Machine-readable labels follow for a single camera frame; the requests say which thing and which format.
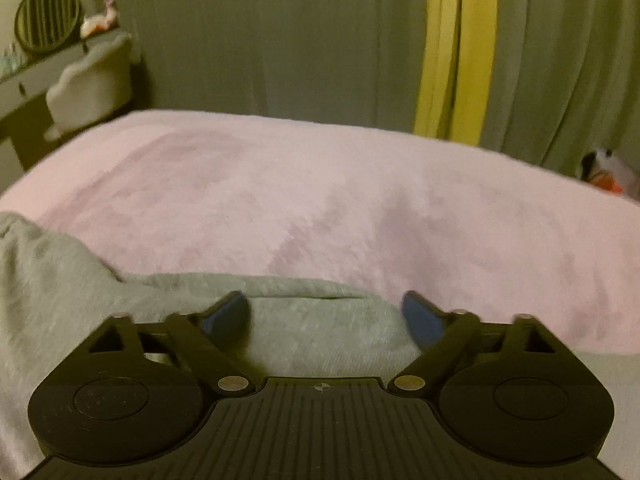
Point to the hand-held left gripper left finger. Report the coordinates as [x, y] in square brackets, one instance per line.
[226, 314]

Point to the grey desk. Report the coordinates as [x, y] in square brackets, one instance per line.
[25, 85]

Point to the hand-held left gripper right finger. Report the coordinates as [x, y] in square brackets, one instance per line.
[422, 319]

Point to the grey pants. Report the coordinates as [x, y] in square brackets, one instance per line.
[75, 285]

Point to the pink fluffy blanket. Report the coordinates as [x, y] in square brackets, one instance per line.
[320, 185]

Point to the orange and white bag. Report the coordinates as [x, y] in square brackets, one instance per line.
[607, 172]

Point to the yellow curtain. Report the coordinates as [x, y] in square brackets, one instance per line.
[475, 50]

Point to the white fluffy chair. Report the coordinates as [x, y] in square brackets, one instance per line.
[92, 80]

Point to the round slatted fan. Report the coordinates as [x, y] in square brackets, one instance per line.
[49, 16]

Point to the grey curtain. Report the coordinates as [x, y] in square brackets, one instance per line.
[560, 50]
[275, 35]

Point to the pink white toy figure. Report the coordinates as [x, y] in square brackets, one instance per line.
[100, 22]

